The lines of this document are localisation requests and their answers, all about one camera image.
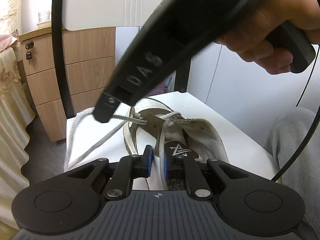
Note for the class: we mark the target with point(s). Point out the cream lace bed skirt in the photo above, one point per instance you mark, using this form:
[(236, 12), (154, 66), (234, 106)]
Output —
[(12, 105)]

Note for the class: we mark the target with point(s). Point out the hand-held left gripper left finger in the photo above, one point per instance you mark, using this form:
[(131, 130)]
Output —
[(149, 162)]

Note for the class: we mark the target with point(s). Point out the person's right hand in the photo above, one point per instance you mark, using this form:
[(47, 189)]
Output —
[(287, 0)]

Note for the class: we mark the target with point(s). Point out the black cabinet keys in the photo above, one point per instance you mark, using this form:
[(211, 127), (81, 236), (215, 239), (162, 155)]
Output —
[(29, 55)]

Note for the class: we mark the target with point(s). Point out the person's grey trouser leg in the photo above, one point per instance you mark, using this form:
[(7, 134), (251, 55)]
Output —
[(287, 135)]

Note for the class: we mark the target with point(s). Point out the pink cardboard box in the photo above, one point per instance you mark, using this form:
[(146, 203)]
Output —
[(160, 88)]

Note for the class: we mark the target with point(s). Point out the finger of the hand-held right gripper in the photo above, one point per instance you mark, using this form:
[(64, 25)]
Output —
[(107, 110)]

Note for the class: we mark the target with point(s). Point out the white chair with black frame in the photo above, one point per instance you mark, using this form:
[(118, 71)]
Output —
[(237, 130)]

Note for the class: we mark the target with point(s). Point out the white shoelace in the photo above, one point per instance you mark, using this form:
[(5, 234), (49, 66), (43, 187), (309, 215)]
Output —
[(100, 142)]

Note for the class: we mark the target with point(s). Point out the cream quilted headboard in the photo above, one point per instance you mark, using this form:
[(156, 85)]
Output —
[(11, 7)]

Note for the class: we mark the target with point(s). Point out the white and brown sneaker shoe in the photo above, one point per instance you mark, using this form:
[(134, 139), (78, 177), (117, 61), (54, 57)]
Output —
[(207, 132)]

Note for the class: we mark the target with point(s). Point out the white wardrobe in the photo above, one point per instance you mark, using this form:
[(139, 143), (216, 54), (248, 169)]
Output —
[(212, 80)]

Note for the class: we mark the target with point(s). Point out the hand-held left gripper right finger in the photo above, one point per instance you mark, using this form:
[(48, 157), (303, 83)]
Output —
[(167, 167)]

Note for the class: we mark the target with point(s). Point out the wooden drawer cabinet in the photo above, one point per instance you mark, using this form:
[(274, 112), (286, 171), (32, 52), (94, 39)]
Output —
[(87, 62)]

